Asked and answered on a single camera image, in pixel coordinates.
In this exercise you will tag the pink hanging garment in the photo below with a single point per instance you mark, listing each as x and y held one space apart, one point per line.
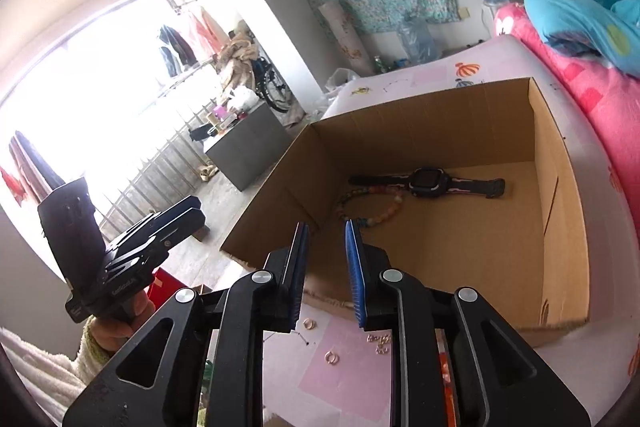
202 29

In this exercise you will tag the pink floral blanket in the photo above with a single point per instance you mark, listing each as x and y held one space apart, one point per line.
590 97

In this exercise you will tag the person's left hand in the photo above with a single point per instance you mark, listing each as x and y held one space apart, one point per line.
112 337

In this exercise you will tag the clear empty water jug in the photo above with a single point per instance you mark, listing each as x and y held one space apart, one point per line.
417 42

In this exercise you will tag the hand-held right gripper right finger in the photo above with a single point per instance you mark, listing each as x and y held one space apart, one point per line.
355 267

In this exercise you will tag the white floral rolled mat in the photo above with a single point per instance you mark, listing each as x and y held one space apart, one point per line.
345 37

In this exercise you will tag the white bag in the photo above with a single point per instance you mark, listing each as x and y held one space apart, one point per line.
244 102

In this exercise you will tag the blue printed quilt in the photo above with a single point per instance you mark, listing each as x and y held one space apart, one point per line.
575 7

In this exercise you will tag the white water dispenser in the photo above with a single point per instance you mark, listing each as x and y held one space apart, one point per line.
490 17

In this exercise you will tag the dark hanging jacket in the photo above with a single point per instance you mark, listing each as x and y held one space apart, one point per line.
175 49

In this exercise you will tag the metal window railing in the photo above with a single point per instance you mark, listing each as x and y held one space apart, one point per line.
150 177

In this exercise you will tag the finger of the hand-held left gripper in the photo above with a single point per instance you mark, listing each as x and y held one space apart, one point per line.
175 209
185 224

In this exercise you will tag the red hanging cloth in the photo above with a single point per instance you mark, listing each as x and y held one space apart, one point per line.
30 167

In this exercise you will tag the small gold link charms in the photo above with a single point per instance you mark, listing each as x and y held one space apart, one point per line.
381 343

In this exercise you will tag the small black item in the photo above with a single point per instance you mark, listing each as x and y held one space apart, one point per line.
202 132

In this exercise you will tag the white plastic bags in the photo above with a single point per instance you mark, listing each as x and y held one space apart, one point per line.
342 79

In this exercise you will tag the beige slippers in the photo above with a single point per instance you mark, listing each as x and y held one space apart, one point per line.
207 172

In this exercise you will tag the red paper bag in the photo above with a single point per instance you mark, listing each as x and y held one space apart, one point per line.
160 287

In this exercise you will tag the gold hoop earring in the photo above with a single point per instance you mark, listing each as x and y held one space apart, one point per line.
326 358
305 323

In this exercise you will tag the grey cabinet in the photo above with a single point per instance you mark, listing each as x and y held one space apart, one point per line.
250 147

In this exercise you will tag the pile of beige clothes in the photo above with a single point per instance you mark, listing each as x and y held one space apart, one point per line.
237 57

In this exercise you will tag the person's left forearm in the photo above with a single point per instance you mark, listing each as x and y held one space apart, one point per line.
40 367

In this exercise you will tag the black smartwatch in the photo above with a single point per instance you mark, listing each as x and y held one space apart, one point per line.
425 181

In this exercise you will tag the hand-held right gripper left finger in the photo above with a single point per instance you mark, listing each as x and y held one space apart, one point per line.
300 257

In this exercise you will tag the green bottle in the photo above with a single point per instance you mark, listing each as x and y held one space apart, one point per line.
380 66

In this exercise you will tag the wheelchair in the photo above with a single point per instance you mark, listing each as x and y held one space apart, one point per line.
270 82

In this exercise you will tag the small brown cardboard box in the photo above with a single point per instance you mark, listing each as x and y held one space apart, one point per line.
201 234

